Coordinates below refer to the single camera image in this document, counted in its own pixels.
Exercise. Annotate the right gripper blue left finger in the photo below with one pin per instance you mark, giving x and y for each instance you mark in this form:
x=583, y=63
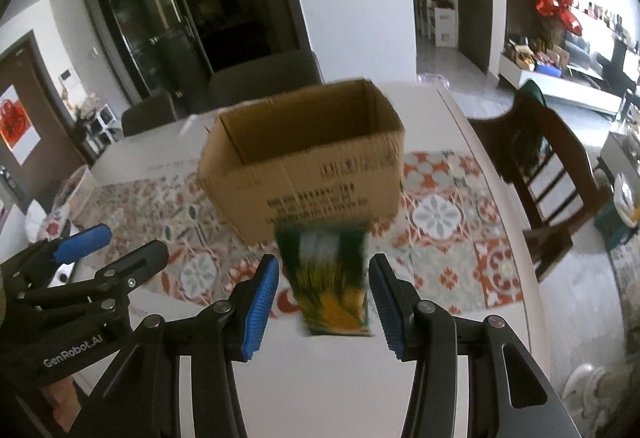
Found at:
x=256, y=304

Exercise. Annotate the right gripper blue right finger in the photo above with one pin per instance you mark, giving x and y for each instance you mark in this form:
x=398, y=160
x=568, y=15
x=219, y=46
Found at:
x=394, y=299

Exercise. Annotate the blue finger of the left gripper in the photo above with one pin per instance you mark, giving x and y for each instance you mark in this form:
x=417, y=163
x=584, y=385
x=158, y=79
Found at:
x=84, y=243
x=130, y=271

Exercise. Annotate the green cracker snack bag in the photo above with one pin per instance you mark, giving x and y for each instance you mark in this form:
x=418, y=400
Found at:
x=325, y=264

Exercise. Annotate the person's left hand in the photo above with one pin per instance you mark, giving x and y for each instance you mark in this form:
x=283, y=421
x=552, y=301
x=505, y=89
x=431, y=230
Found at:
x=64, y=402

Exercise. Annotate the white round appliance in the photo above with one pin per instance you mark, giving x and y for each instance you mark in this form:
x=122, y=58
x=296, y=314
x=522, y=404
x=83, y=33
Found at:
x=40, y=225

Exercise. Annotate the patterned table runner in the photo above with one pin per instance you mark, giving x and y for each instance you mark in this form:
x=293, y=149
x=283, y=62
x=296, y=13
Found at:
x=447, y=239

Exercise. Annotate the red paper door poster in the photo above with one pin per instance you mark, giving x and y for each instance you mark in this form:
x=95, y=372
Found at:
x=17, y=130

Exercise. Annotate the dark upholstered chair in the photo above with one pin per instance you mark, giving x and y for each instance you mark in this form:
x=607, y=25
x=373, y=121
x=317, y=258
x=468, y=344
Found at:
x=151, y=113
x=264, y=77

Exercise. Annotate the brown cardboard box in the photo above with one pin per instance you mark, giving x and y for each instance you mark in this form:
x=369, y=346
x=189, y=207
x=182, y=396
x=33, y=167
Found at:
x=322, y=153

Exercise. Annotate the brown wooden chair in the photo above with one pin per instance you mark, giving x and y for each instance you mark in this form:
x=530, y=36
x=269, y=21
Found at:
x=536, y=153

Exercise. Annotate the white storage boxes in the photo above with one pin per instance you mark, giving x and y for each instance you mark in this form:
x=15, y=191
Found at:
x=437, y=21

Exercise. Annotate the white tv cabinet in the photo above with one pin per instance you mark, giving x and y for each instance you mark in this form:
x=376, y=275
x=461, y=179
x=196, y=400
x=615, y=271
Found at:
x=559, y=88

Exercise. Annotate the red balloon bow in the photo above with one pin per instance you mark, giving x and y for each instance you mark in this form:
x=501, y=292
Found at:
x=561, y=10

